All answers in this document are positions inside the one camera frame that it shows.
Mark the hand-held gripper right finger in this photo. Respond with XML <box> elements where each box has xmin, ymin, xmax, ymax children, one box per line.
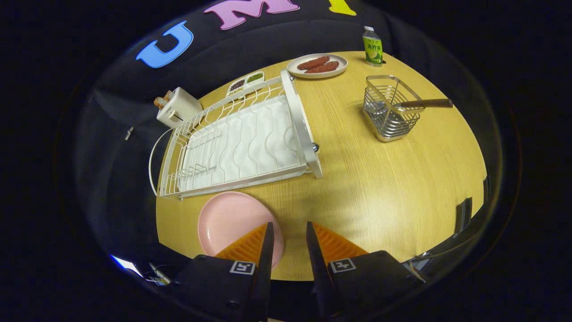
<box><xmin>306</xmin><ymin>221</ymin><xmax>427</xmax><ymax>321</ymax></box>

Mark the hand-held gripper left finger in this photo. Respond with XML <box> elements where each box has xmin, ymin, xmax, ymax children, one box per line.
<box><xmin>170</xmin><ymin>222</ymin><xmax>274</xmax><ymax>322</ymax></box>

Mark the pink plate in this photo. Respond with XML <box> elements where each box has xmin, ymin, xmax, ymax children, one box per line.
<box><xmin>198</xmin><ymin>191</ymin><xmax>285</xmax><ymax>271</ymax></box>

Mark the white wire dish rack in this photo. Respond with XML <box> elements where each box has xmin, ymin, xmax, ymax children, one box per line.
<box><xmin>148</xmin><ymin>68</ymin><xmax>323</xmax><ymax>200</ymax></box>

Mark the metal wire basket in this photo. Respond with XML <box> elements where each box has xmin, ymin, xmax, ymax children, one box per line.
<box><xmin>362</xmin><ymin>75</ymin><xmax>425</xmax><ymax>143</ymax></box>

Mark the white plate with meat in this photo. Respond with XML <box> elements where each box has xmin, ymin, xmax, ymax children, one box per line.
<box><xmin>287</xmin><ymin>54</ymin><xmax>348</xmax><ymax>80</ymax></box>

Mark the white toaster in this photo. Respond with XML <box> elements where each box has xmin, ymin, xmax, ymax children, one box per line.
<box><xmin>156</xmin><ymin>87</ymin><xmax>202</xmax><ymax>129</ymax></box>

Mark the white divided bean tray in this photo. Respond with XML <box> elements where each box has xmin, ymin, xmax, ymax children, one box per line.
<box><xmin>226</xmin><ymin>71</ymin><xmax>265</xmax><ymax>98</ymax></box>

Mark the brown meat piece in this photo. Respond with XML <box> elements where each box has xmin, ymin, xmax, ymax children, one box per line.
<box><xmin>305</xmin><ymin>61</ymin><xmax>340</xmax><ymax>74</ymax></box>
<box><xmin>297</xmin><ymin>56</ymin><xmax>331</xmax><ymax>71</ymax></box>

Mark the black backdrop cloth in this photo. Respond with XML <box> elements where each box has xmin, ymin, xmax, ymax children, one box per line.
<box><xmin>74</xmin><ymin>0</ymin><xmax>505</xmax><ymax>269</ymax></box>

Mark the green label drink bottle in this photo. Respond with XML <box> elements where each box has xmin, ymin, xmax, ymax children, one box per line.
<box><xmin>362</xmin><ymin>26</ymin><xmax>383</xmax><ymax>68</ymax></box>

